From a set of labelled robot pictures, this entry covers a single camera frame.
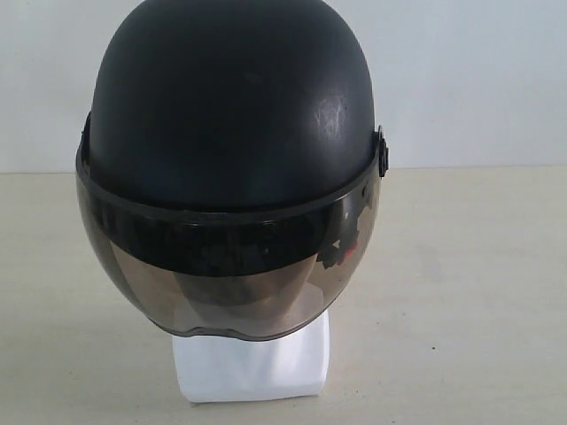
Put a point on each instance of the white mannequin head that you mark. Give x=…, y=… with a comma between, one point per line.
x=287, y=350

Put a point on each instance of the black helmet with visor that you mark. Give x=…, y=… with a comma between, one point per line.
x=229, y=169

